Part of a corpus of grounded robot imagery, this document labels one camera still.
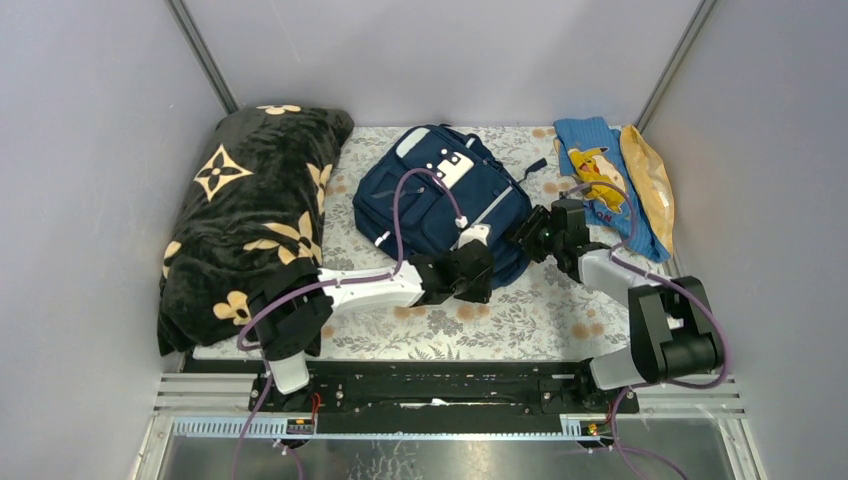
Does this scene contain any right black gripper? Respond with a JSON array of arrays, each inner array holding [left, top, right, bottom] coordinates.
[[500, 204, 563, 264]]

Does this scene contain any navy blue student backpack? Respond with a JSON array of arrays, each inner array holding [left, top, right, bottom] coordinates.
[[352, 125, 533, 288]]

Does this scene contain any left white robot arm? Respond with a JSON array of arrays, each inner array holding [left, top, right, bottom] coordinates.
[[245, 240, 494, 411]]

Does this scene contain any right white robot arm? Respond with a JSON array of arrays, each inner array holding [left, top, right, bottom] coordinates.
[[506, 199, 728, 412]]

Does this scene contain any yellow plastic bag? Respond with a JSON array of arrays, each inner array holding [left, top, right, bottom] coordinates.
[[619, 125, 676, 261]]

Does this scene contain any blue Pikachu cloth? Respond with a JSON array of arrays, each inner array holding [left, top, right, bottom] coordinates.
[[553, 117, 667, 263]]

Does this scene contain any black floral plush blanket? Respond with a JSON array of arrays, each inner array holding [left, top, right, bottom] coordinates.
[[156, 104, 354, 356]]

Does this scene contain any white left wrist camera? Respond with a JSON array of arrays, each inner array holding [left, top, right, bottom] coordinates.
[[451, 216, 491, 250]]

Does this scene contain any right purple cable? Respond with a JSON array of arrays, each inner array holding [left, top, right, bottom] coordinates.
[[563, 180, 735, 480]]

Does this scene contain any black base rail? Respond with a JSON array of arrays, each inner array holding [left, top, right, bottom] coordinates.
[[183, 359, 618, 436]]

